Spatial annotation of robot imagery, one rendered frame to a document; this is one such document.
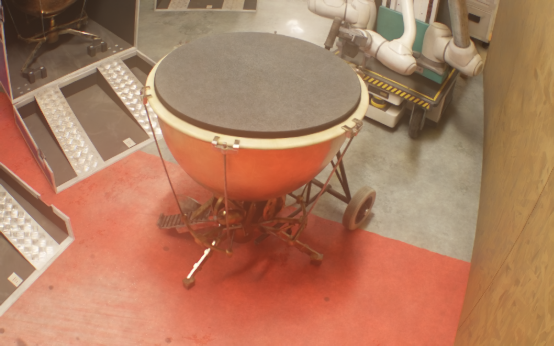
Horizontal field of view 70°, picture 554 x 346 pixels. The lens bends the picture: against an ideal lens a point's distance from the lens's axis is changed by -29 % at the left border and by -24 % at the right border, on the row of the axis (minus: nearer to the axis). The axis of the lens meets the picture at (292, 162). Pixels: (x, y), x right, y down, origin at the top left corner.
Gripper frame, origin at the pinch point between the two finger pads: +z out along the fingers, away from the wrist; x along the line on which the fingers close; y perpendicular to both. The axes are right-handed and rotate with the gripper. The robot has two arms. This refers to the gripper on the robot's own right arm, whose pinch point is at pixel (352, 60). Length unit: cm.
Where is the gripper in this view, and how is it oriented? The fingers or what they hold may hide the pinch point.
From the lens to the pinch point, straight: 268.0
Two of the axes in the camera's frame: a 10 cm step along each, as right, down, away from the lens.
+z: -1.2, 7.8, 6.1
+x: -8.5, -4.0, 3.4
